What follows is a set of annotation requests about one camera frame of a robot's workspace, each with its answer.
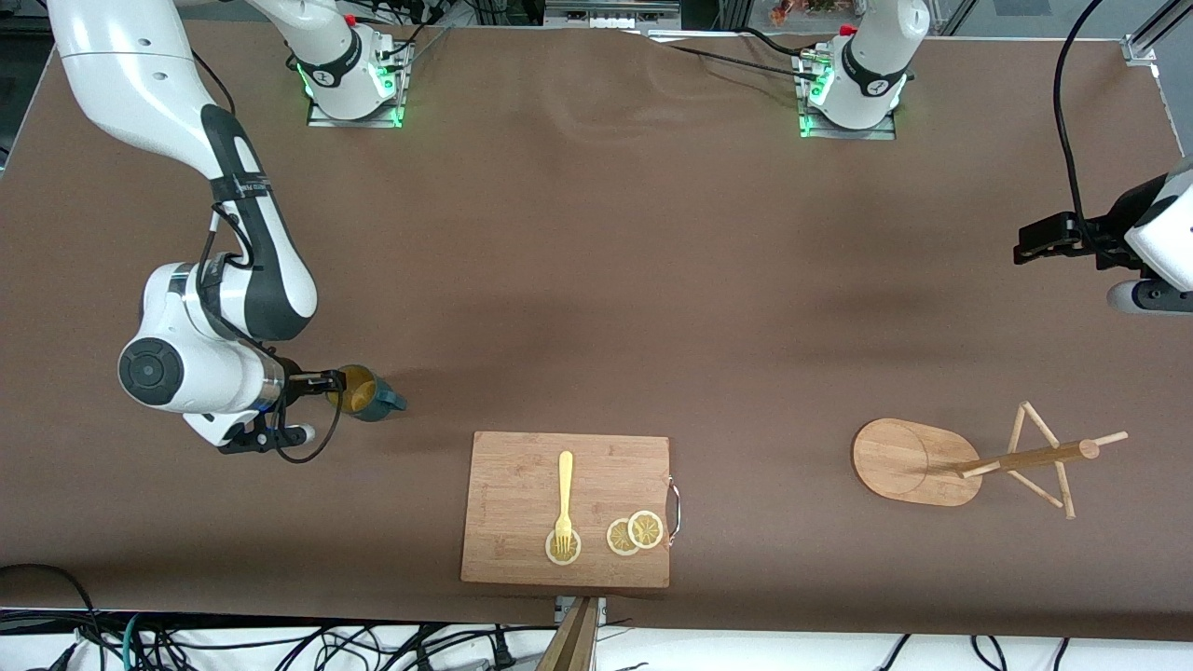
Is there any teal mug with yellow inside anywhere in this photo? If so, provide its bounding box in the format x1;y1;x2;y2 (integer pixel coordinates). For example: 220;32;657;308
326;364;408;423

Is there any wooden mug rack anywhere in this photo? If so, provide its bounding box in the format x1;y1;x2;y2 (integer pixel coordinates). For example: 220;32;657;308
852;401;1130;521

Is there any bamboo cutting board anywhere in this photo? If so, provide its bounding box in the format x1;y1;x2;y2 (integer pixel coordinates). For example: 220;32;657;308
460;431;672;589

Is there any yellow plastic fork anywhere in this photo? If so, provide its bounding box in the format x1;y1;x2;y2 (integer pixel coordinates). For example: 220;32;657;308
554;451;575;555

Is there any brown table mat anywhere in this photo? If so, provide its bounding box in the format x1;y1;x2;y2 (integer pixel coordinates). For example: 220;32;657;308
0;19;1193;644

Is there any grey power strip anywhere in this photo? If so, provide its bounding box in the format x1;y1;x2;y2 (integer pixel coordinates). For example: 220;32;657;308
545;0;681;29

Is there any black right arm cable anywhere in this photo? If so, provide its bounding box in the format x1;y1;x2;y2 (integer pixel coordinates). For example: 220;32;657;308
191;47;344;464

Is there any aluminium frame profile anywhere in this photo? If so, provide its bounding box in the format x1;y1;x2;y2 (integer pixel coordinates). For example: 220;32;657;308
1121;0;1193;66

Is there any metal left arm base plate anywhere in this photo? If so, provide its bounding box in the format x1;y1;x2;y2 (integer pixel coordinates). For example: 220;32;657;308
797;51;898;141

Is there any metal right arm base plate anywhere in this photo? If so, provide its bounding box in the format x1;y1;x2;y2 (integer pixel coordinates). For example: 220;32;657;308
308;37;413;129

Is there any thick black floor cable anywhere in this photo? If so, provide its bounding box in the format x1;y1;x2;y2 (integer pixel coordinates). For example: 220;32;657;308
0;563;105;671

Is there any short black table cable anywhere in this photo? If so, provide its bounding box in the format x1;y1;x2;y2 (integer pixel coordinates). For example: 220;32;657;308
741;26;832;61

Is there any wooden post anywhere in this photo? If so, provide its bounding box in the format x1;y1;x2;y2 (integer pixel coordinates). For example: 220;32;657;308
536;596;600;671

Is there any long black table cable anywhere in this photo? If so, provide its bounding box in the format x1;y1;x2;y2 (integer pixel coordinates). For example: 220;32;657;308
643;33;826;85

